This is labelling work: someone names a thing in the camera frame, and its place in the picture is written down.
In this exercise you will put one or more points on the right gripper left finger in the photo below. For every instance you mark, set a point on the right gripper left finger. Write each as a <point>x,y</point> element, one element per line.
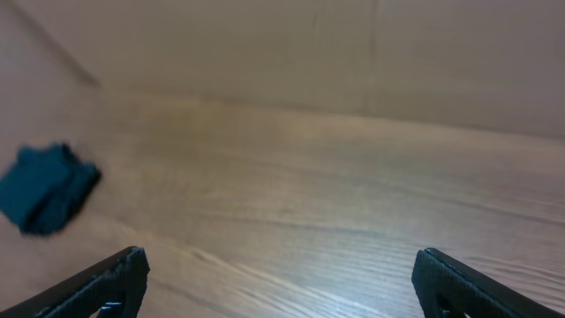
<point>113,287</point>

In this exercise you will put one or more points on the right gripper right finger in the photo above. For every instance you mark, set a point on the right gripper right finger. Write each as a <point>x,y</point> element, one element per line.
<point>447,288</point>

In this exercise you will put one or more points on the dark navy t-shirt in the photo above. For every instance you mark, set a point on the dark navy t-shirt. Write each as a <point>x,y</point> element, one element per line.
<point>45,188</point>

